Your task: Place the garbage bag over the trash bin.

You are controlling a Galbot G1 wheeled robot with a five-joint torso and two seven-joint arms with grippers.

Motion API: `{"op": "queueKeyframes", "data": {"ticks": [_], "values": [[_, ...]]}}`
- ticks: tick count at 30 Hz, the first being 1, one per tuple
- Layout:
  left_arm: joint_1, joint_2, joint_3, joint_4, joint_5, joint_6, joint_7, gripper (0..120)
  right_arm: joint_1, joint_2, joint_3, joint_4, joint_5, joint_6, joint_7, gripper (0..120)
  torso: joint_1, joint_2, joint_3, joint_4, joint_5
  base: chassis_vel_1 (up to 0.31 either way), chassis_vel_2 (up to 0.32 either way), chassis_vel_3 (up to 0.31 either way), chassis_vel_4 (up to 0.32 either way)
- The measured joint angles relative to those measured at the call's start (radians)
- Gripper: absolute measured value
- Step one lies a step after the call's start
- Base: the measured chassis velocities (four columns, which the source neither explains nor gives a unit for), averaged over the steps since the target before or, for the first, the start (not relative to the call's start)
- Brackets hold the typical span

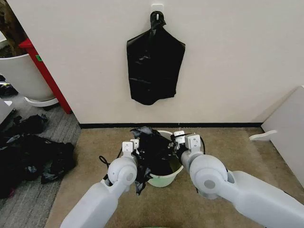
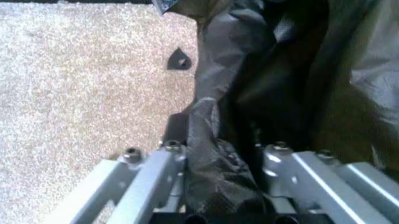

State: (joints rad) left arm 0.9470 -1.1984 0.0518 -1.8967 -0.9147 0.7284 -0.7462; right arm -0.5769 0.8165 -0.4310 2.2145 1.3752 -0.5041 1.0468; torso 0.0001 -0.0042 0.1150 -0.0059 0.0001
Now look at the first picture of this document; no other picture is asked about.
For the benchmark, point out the white board with foot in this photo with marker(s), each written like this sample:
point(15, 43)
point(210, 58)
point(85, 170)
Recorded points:
point(285, 123)

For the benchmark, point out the white planter pot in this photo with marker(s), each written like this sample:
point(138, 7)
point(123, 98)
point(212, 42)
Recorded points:
point(26, 76)

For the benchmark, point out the black garbage bag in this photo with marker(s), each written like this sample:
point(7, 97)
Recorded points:
point(154, 152)

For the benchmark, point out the pile of black bags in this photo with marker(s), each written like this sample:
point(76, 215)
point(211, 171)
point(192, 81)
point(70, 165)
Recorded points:
point(31, 156)

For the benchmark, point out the black baseboard strip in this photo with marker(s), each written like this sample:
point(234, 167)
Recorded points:
point(142, 125)

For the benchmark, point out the green label sticker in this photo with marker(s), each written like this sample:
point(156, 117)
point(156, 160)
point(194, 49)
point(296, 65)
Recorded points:
point(38, 58)

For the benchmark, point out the white wall hook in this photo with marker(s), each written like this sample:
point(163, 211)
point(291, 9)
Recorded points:
point(157, 7)

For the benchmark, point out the red metal post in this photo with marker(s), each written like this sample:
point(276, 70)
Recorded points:
point(47, 76)

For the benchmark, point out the pale green trash bin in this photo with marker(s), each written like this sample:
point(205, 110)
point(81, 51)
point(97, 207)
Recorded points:
point(164, 179)

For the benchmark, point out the brown tree trunk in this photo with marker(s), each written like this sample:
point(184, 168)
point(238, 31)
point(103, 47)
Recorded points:
point(12, 31)

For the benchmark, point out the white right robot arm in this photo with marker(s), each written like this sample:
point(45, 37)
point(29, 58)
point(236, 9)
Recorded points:
point(237, 197)

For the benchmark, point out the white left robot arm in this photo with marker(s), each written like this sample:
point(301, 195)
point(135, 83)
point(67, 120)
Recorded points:
point(95, 204)

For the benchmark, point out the dark clutter with yellow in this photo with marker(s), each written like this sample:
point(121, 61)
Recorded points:
point(7, 86)

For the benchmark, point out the black bag on hook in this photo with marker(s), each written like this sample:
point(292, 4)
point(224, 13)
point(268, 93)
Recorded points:
point(155, 69)

